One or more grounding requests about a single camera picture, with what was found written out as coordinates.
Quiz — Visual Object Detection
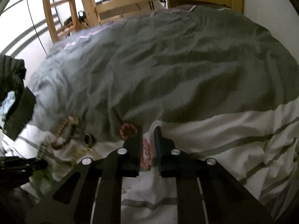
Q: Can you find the white sliding wardrobe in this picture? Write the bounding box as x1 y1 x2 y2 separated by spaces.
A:
1 0 53 79

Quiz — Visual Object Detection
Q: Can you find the pink black bead necklace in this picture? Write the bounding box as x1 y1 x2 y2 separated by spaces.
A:
36 116 79 160

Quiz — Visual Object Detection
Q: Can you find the grey striped duvet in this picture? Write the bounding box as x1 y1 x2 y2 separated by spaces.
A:
1 5 298 223

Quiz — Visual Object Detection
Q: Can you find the black jewelry box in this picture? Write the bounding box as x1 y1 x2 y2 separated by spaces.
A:
4 87 36 141

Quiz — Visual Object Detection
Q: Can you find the black ring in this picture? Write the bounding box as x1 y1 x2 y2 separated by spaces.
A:
83 133 96 147

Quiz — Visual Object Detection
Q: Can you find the red bead bracelet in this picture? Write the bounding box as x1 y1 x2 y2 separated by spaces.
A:
119 123 139 141

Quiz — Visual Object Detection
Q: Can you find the wooden bed frame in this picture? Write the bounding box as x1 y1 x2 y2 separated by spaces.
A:
41 0 245 43

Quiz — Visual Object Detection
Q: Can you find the black puffer jacket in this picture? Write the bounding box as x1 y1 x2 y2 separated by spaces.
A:
0 55 26 102

